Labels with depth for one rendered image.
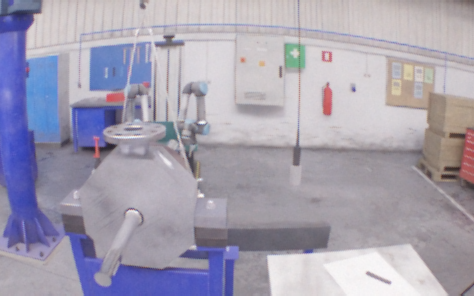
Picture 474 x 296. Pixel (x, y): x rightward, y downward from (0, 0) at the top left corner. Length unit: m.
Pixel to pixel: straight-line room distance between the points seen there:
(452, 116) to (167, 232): 5.07
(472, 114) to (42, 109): 7.63
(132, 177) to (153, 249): 0.32
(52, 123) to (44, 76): 0.93
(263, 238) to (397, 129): 5.68
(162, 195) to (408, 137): 6.44
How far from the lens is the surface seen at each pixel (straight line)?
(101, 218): 1.58
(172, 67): 4.10
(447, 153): 6.02
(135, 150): 1.46
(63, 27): 7.52
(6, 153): 3.36
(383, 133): 7.25
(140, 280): 1.73
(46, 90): 7.09
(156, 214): 1.50
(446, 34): 7.93
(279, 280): 1.52
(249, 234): 1.94
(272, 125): 6.74
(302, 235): 1.98
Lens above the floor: 1.73
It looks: 16 degrees down
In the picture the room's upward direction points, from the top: 1 degrees clockwise
